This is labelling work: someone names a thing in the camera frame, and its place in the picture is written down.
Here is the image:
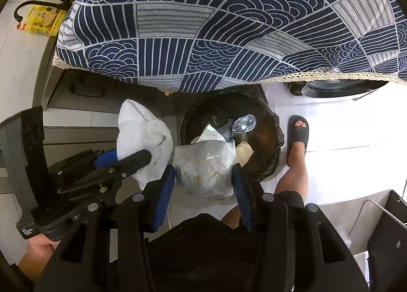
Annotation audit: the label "trash bin with black bag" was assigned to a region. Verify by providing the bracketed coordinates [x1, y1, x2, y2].
[180, 90, 285, 183]

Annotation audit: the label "white washing machine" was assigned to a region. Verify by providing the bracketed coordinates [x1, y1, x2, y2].
[264, 78, 407, 207]

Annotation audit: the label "white paper towel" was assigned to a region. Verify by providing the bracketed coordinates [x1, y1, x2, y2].
[116, 99, 174, 191]

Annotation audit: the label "blue patterned tablecloth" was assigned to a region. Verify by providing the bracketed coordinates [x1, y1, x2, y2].
[52, 0, 407, 96]

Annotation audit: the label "black shorts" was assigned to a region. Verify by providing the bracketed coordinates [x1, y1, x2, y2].
[140, 190, 306, 292]

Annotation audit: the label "yellow dish soap bottle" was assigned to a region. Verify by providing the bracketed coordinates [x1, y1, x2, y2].
[17, 5, 66, 37]

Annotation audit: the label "black drawer handle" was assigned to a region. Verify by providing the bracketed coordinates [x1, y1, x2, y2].
[69, 83, 105, 99]

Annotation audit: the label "black slipper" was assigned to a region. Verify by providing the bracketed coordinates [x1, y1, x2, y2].
[286, 115, 310, 156]

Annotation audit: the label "clear plastic bag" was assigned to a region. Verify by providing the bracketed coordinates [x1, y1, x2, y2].
[172, 140, 236, 200]

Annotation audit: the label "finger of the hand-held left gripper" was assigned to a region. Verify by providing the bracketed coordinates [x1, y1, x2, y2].
[57, 150, 152, 199]
[48, 148, 119, 181]

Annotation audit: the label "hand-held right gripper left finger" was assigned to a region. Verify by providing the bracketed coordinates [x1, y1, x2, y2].
[33, 165, 177, 292]

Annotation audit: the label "person's leg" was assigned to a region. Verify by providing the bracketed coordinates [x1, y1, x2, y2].
[221, 120, 310, 230]

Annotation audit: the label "grey cabinet drawer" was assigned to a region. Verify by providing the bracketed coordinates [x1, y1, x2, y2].
[48, 70, 180, 111]

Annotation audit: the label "person's left hand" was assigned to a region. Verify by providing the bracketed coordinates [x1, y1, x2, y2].
[17, 236, 62, 281]

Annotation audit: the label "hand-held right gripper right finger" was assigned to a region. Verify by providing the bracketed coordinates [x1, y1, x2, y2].
[231, 163, 369, 292]

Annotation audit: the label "black storage box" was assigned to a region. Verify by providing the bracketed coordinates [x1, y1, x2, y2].
[366, 189, 407, 292]

